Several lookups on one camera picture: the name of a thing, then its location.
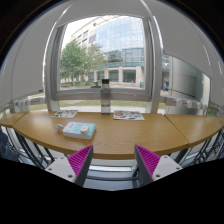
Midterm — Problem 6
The white charger plug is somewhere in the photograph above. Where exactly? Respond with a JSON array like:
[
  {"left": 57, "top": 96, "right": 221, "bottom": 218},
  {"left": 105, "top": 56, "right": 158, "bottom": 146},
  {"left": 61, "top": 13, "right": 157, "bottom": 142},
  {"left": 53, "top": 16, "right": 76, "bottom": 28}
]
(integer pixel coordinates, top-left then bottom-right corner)
[{"left": 56, "top": 124, "right": 64, "bottom": 131}]

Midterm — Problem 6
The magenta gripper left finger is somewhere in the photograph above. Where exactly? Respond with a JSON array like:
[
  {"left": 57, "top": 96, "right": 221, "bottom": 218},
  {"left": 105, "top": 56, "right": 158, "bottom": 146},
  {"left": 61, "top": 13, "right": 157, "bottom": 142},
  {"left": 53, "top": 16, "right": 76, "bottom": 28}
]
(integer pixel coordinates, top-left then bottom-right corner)
[{"left": 45, "top": 144, "right": 95, "bottom": 187}]

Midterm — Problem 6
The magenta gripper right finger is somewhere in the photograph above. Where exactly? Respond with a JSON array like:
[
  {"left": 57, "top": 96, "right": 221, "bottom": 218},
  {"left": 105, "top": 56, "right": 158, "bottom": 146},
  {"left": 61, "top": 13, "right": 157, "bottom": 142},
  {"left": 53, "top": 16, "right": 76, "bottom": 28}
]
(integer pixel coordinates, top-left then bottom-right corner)
[{"left": 133, "top": 144, "right": 183, "bottom": 188}]

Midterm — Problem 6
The wooden left desk top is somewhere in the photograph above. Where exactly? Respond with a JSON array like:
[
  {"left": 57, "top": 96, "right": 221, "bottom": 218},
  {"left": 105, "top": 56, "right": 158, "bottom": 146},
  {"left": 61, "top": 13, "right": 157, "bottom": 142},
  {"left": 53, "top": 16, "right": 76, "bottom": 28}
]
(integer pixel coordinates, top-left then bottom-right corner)
[{"left": 0, "top": 112, "right": 26, "bottom": 128}]

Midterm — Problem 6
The wooden right desk top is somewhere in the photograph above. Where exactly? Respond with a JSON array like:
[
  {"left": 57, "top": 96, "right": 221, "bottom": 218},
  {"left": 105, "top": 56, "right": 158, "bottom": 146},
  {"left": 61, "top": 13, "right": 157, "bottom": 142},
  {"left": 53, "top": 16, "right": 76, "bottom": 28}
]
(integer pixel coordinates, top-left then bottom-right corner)
[{"left": 165, "top": 114, "right": 224, "bottom": 147}]

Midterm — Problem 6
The white window frame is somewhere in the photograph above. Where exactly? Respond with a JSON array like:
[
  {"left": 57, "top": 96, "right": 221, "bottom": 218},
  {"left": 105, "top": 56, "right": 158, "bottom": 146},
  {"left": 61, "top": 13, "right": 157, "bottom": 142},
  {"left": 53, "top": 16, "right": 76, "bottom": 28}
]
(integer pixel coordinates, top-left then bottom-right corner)
[{"left": 45, "top": 15, "right": 161, "bottom": 113}]

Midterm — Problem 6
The clear water bottle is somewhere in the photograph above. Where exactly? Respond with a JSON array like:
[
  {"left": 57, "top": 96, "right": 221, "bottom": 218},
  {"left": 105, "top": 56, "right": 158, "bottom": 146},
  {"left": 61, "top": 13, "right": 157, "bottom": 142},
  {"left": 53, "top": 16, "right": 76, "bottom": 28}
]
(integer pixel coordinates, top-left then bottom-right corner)
[{"left": 100, "top": 79, "right": 111, "bottom": 115}]

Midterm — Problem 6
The left colourful sticker sheet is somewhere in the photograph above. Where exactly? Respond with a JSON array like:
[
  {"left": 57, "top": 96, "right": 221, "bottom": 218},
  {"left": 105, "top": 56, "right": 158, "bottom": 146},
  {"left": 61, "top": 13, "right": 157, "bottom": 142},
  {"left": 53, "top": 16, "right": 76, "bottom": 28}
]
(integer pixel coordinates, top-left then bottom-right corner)
[{"left": 51, "top": 110, "right": 78, "bottom": 118}]

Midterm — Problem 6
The colourful sticker sheet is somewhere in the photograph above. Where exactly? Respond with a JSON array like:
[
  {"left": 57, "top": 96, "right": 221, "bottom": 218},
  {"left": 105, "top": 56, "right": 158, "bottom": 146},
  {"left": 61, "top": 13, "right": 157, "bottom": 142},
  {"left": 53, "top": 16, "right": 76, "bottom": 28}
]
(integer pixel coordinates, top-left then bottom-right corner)
[
  {"left": 113, "top": 110, "right": 144, "bottom": 120},
  {"left": 51, "top": 110, "right": 78, "bottom": 118}
]

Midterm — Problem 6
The wooden centre desk top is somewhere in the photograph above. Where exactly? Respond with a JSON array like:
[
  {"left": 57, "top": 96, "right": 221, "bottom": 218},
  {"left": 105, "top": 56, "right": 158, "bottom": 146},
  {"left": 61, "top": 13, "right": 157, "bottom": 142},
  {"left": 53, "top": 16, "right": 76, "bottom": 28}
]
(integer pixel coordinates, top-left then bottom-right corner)
[{"left": 13, "top": 111, "right": 188, "bottom": 160}]

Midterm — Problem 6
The white power strip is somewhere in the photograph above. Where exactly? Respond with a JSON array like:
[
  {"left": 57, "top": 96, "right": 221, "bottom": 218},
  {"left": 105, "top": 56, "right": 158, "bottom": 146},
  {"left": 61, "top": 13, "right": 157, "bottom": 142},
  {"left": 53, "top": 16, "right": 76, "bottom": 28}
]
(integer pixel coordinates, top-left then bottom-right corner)
[{"left": 63, "top": 122, "right": 96, "bottom": 140}]

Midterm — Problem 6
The right colourful sticker sheet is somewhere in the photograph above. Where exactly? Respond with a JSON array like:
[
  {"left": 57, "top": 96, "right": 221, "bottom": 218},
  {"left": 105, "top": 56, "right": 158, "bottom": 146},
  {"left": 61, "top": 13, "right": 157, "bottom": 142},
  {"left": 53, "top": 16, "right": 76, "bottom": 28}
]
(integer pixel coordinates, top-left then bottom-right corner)
[{"left": 113, "top": 110, "right": 144, "bottom": 120}]

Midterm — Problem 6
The wooden desk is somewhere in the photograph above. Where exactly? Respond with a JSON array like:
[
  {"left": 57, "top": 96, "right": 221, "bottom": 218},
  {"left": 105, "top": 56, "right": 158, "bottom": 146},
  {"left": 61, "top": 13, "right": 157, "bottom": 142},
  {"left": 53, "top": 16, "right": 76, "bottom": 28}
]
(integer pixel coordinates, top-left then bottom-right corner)
[
  {"left": 13, "top": 111, "right": 188, "bottom": 160},
  {"left": 0, "top": 112, "right": 26, "bottom": 128},
  {"left": 165, "top": 114, "right": 224, "bottom": 147}
]

